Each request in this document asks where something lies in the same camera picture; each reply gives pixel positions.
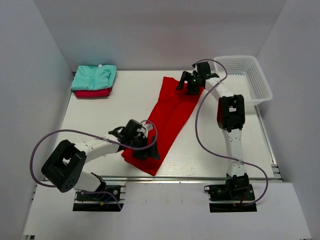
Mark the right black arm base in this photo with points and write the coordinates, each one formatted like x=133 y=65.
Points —
x=234 y=196

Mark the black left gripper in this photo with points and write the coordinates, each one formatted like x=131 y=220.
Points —
x=151 y=152

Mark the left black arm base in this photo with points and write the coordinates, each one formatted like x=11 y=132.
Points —
x=101 y=202

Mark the white plastic basket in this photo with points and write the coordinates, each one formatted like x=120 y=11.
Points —
x=244 y=77

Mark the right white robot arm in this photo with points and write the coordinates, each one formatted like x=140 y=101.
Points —
x=230 y=112

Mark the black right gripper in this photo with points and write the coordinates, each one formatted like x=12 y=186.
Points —
x=187 y=76

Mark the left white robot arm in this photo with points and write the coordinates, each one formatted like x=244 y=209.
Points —
x=64 y=167

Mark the folded magenta t-shirt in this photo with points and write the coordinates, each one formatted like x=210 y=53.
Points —
x=91 y=94

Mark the folded teal t-shirt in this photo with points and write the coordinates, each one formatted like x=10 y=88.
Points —
x=94 y=78

